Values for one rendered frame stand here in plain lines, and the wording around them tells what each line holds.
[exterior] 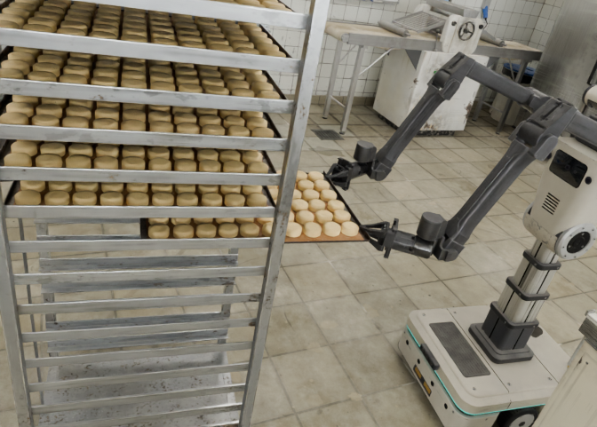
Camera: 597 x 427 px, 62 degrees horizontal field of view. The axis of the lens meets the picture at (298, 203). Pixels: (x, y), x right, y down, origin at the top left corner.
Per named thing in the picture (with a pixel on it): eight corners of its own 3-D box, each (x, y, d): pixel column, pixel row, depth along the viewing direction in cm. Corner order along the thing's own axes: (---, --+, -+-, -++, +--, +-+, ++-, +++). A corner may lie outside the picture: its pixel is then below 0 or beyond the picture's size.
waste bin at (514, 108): (537, 129, 613) (561, 76, 581) (506, 128, 590) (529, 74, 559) (506, 112, 654) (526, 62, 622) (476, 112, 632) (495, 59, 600)
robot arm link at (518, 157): (562, 142, 125) (534, 125, 134) (550, 131, 122) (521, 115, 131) (455, 268, 138) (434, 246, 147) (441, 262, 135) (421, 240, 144)
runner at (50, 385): (255, 362, 151) (256, 355, 150) (257, 369, 149) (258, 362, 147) (19, 384, 131) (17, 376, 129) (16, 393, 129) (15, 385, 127)
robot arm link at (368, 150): (385, 180, 176) (375, 169, 183) (394, 151, 171) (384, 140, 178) (354, 178, 173) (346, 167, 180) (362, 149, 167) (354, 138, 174)
